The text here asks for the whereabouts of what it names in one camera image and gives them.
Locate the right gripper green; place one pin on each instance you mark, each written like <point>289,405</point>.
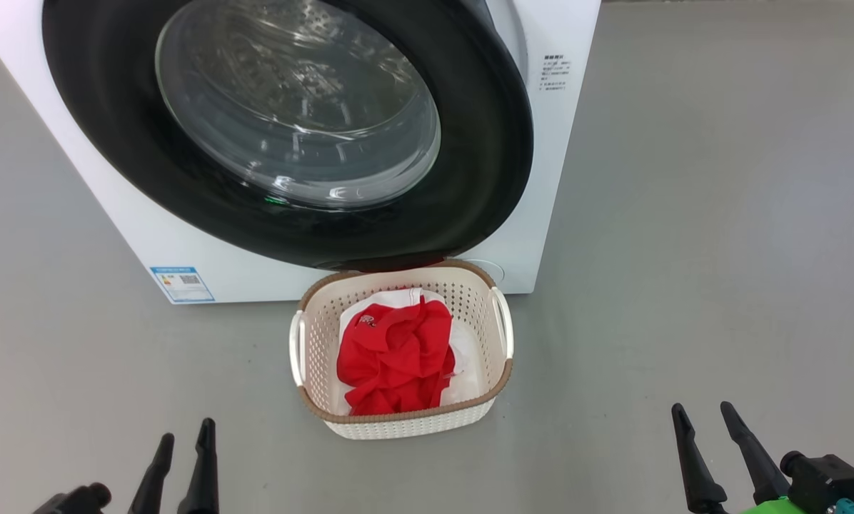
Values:
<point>770,508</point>

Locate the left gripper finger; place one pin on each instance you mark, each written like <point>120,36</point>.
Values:
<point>202,478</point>
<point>152,485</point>

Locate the red and white clothes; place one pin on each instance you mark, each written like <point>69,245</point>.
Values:
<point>466,371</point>

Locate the black round glass door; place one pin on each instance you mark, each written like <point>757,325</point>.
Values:
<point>470,178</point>

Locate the cream perforated laundry basket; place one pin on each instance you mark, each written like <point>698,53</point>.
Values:
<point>320,343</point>

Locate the white washing machine body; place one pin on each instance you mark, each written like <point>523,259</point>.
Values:
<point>77,178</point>

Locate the blue energy label sticker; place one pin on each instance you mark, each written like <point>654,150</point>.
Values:
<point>182,285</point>

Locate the round white filter cover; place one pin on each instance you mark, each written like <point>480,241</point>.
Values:
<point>490,270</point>

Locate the printed text sticker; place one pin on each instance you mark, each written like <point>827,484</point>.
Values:
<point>555,71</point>

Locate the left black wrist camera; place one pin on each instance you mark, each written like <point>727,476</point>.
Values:
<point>77,500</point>

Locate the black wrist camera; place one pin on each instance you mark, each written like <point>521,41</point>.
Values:
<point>77,500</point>
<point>827,482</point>

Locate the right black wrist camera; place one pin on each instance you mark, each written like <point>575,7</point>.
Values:
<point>827,482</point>

